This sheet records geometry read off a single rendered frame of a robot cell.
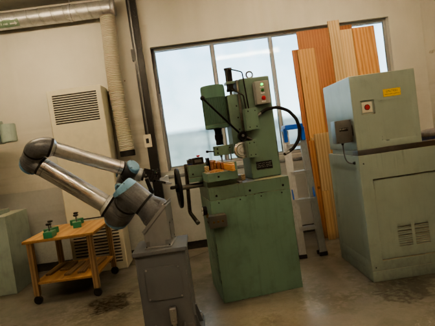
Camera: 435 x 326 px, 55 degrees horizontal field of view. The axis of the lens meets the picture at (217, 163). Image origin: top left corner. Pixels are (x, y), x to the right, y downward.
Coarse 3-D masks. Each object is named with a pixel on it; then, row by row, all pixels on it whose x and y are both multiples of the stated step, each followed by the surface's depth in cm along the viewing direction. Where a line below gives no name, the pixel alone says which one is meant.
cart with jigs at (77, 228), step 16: (48, 224) 334; (64, 224) 392; (80, 224) 364; (96, 224) 366; (32, 240) 333; (48, 240) 332; (112, 240) 392; (32, 256) 334; (112, 256) 389; (32, 272) 335; (48, 272) 356; (64, 272) 356; (80, 272) 346; (96, 272) 335; (112, 272) 394; (96, 288) 337
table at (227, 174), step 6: (204, 174) 289; (210, 174) 278; (216, 174) 278; (222, 174) 279; (228, 174) 280; (234, 174) 281; (192, 180) 297; (198, 180) 297; (204, 180) 294; (210, 180) 278; (216, 180) 278
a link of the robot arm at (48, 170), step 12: (24, 156) 240; (24, 168) 244; (36, 168) 243; (48, 168) 244; (60, 168) 248; (48, 180) 247; (60, 180) 245; (72, 180) 247; (84, 180) 253; (72, 192) 247; (84, 192) 248; (96, 192) 250; (96, 204) 249; (108, 204) 248; (108, 216) 250; (120, 216) 248; (132, 216) 252; (120, 228) 256
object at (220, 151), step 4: (228, 144) 306; (216, 148) 301; (220, 148) 301; (224, 148) 302; (228, 148) 303; (232, 148) 303; (216, 152) 301; (220, 152) 302; (224, 152) 302; (228, 152) 303; (232, 152) 303; (220, 156) 305
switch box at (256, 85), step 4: (264, 80) 292; (252, 84) 295; (256, 84) 291; (264, 84) 292; (268, 84) 293; (256, 88) 291; (260, 88) 292; (264, 88) 292; (268, 88) 293; (256, 92) 291; (260, 92) 292; (268, 92) 293; (256, 96) 292; (260, 96) 292; (268, 96) 293; (256, 100) 292; (260, 100) 292; (268, 100) 293; (256, 104) 294; (260, 104) 296
